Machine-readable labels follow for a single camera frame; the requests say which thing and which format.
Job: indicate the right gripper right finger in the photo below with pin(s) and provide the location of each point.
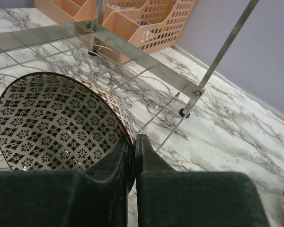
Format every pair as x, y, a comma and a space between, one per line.
170, 198

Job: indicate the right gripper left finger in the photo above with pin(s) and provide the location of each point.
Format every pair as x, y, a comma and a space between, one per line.
97, 197

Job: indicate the brown floral patterned bowl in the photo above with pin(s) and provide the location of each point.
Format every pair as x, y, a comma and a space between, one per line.
50, 121

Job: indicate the peach plastic file organizer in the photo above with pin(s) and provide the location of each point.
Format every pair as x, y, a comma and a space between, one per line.
150, 25

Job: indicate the steel wire dish rack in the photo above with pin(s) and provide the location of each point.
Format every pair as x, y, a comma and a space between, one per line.
157, 98

